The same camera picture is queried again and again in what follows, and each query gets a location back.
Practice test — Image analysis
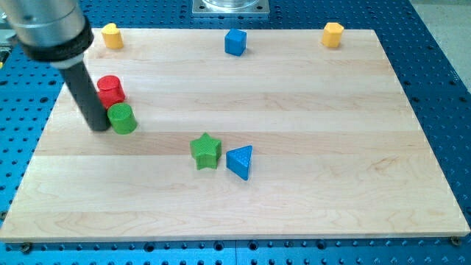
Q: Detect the green star block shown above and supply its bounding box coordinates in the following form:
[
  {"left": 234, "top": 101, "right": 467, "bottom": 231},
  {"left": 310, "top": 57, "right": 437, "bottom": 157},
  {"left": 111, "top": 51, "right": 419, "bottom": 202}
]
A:
[{"left": 190, "top": 132, "right": 222, "bottom": 170}]

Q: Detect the blue cube block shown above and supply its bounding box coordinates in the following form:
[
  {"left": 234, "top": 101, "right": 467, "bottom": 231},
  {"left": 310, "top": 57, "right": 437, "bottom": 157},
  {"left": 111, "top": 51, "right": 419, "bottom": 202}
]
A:
[{"left": 224, "top": 29, "right": 247, "bottom": 57}]

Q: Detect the blue triangle block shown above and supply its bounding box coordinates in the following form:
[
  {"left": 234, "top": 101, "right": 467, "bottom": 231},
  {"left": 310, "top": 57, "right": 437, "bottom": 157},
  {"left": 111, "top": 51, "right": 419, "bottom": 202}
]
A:
[{"left": 226, "top": 145, "right": 253, "bottom": 181}]

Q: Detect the light wooden board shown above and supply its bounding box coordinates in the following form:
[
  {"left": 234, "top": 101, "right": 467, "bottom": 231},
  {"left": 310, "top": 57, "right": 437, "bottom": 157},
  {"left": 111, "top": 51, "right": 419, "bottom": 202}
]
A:
[{"left": 1, "top": 29, "right": 470, "bottom": 242}]

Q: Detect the green cylinder block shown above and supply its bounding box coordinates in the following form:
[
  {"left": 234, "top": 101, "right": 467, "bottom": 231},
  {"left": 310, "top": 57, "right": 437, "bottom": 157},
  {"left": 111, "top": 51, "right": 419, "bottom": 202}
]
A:
[{"left": 107, "top": 102, "right": 138, "bottom": 135}]

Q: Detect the red cylinder block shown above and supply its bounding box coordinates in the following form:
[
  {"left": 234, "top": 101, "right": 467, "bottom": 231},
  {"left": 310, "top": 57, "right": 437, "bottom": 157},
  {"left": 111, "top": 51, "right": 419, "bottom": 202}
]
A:
[{"left": 97, "top": 75, "right": 126, "bottom": 110}]

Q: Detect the yellow hexagon block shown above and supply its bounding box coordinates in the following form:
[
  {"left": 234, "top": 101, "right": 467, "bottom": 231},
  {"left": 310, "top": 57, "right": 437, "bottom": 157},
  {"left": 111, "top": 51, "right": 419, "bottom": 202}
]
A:
[{"left": 321, "top": 22, "right": 344, "bottom": 48}]

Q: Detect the yellow heart block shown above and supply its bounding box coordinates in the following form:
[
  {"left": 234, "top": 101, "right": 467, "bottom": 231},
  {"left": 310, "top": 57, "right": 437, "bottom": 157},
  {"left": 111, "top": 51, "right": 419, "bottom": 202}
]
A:
[{"left": 101, "top": 23, "right": 124, "bottom": 49}]

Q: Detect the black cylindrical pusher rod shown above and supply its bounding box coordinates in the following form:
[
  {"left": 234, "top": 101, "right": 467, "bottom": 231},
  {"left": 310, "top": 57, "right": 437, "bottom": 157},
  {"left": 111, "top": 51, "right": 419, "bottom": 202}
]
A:
[{"left": 59, "top": 62, "right": 110, "bottom": 131}]

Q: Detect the blue perforated metal base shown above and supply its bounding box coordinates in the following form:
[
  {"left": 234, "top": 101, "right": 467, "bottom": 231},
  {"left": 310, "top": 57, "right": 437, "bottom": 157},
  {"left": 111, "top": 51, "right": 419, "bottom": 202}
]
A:
[{"left": 1, "top": 0, "right": 470, "bottom": 264}]

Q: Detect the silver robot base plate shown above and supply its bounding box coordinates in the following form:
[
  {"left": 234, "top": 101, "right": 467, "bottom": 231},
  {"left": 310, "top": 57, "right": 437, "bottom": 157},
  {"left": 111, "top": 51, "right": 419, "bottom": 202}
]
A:
[{"left": 192, "top": 0, "right": 269, "bottom": 15}]

